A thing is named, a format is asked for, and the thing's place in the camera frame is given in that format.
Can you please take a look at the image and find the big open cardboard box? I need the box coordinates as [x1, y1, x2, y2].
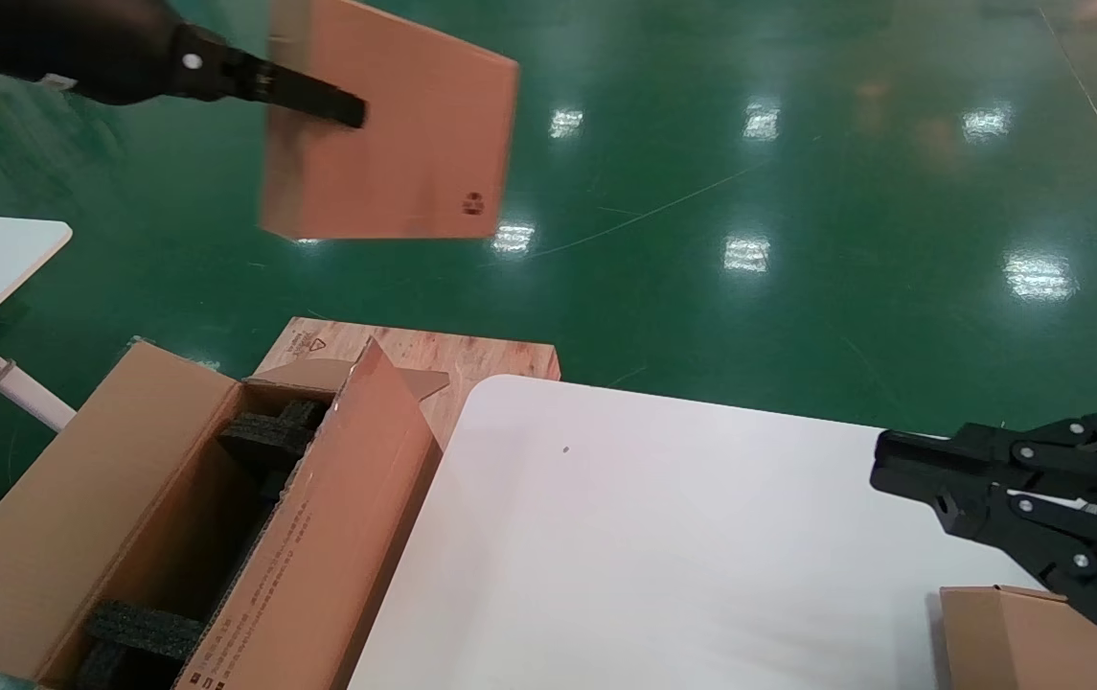
[0, 337, 453, 690]

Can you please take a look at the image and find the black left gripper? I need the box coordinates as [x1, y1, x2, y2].
[0, 0, 368, 131]

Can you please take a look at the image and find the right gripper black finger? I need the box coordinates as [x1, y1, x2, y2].
[870, 401, 1097, 501]
[931, 491, 1097, 672]

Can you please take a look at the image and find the black foam insert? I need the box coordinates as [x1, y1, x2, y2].
[217, 398, 329, 472]
[77, 599, 211, 690]

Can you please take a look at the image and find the small brown cardboard box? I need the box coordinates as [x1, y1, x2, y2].
[939, 585, 1097, 690]

